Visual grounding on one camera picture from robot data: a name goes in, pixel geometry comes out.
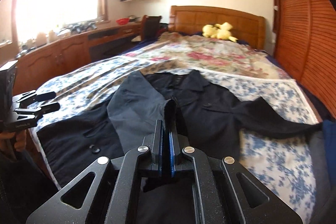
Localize black double-breasted coat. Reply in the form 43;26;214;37
36;69;324;224

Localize folded navy blue clothes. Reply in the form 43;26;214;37
308;120;335;223

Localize person's left hand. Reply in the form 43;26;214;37
0;130;27;153

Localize wooden desk cabinet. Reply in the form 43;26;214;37
13;23;141;95

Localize pink floral quilt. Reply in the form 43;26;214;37
126;32;289;79

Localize blue floral bed sheet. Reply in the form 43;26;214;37
30;56;317;223

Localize yellow plush toy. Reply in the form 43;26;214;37
202;22;238;43

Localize dark wooden chair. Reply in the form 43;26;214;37
140;15;162;41

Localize wooden headboard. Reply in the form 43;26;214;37
168;6;266;50

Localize wooden louvered wardrobe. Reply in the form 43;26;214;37
274;0;335;115

